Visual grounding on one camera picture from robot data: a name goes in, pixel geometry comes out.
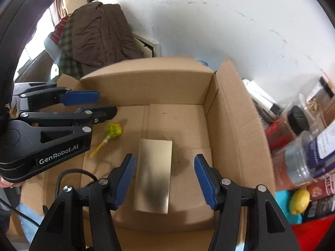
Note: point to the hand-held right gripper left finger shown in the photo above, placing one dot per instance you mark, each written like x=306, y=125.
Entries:
x=125, y=180

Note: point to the red plastic canister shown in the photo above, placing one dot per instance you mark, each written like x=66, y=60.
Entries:
x=311, y=232

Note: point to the gold packet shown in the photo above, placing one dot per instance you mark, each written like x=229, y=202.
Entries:
x=154, y=167

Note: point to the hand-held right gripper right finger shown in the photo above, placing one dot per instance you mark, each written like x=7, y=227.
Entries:
x=205, y=185

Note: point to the clear jar of grains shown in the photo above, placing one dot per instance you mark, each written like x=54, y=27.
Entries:
x=312, y=106

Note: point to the grey-blue chair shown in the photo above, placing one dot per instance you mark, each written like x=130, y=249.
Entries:
x=51, y=47

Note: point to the yellow-green lollipop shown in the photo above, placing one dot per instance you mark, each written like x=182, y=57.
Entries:
x=115, y=130

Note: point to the red plaid cloth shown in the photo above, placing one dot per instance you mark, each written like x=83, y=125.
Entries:
x=61, y=28

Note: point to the window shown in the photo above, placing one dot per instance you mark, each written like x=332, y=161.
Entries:
x=39, y=39

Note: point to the green plaid cloth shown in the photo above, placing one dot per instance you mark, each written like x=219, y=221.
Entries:
x=68, y=55

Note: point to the purple label jar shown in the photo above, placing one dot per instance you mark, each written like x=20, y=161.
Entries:
x=322, y=146

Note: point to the person's left hand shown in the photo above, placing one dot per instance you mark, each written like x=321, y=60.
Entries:
x=4, y=183

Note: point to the blue floral tablecloth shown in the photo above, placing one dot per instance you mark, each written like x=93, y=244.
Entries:
x=282, y=204

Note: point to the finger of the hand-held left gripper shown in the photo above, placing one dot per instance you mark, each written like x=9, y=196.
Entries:
x=102, y=113
x=78, y=98

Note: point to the white flat box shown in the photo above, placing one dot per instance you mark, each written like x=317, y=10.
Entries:
x=257, y=94

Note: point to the brown boards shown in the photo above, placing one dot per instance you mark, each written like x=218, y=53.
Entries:
x=36, y=70

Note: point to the brown jacket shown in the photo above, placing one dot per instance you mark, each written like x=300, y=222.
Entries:
x=104, y=36

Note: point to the cardboard box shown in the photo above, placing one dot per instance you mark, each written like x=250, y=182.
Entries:
x=178, y=83

